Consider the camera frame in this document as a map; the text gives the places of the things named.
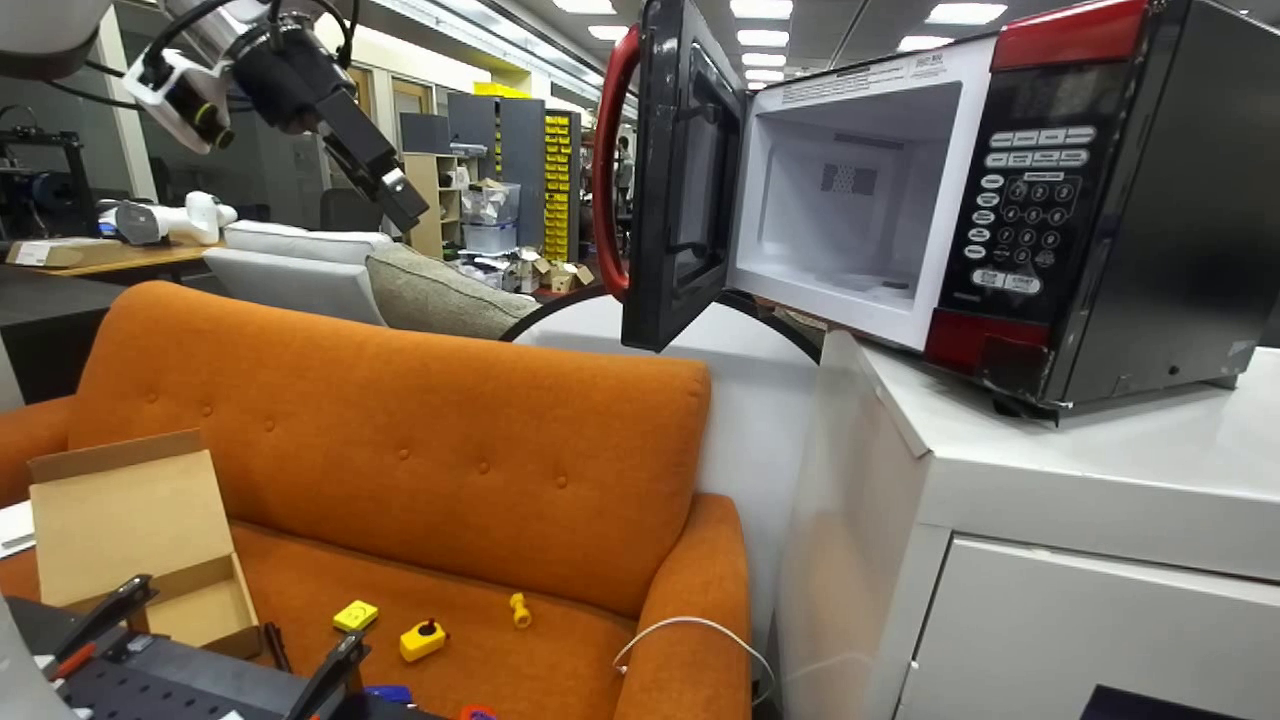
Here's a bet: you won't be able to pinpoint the microwave door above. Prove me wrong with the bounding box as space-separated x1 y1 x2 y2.
620 0 750 354

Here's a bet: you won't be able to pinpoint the black and red microwave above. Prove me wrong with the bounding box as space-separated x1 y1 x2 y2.
592 0 1280 428

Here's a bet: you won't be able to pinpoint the dark office chair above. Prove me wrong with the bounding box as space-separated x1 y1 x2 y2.
319 187 387 234

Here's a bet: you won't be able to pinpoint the wooden shelf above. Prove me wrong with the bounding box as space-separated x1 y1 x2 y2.
401 151 473 260

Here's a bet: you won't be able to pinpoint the white device on desk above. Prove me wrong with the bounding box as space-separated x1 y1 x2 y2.
97 189 240 247

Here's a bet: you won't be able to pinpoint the light grey sofa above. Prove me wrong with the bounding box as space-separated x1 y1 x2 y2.
202 219 397 328

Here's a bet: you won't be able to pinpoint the grey storage cabinets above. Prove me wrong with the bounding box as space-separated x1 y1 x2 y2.
399 91 583 264

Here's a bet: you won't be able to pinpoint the stack of clear plastic bins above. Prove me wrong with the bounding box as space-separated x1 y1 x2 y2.
460 179 523 255

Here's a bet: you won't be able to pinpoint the wooden desk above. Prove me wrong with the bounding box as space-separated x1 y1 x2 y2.
4 236 217 278

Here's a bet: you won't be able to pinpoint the grey cushion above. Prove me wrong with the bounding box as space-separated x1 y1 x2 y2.
364 242 547 342

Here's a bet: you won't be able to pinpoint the black 3d printer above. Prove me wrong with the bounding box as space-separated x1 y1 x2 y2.
0 104 102 242

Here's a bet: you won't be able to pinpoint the rack of yellow bins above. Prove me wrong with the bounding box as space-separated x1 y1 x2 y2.
542 109 583 264

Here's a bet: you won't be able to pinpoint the heap of cardboard boxes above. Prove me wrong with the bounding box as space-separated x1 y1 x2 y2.
452 244 597 297

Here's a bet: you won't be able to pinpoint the black table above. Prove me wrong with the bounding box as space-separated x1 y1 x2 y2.
0 264 217 405

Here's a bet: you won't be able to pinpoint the person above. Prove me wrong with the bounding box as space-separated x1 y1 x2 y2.
611 134 637 217

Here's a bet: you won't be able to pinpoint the orange sofa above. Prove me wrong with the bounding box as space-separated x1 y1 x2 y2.
0 280 754 720

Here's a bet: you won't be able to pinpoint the open cardboard box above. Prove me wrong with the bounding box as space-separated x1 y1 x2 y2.
27 429 264 662

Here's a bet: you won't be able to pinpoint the white paper sheet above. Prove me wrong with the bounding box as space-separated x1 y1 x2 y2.
0 499 38 560

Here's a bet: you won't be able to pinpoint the black clamp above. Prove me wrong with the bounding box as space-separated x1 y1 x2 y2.
42 573 160 683
284 630 372 720

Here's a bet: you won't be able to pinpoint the white panel with black rim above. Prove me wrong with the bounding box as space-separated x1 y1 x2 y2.
499 284 827 661

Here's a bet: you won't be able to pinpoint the yellow box with black knob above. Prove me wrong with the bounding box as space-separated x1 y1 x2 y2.
398 619 449 664

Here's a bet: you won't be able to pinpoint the white cabinet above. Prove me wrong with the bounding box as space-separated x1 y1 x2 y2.
775 330 1280 720

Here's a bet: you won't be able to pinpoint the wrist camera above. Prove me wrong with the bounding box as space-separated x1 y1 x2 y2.
122 48 238 157

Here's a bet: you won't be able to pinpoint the red microwave door handle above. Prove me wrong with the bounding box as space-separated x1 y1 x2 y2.
591 25 642 302

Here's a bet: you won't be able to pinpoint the white cable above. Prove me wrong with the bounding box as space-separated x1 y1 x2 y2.
611 615 777 707

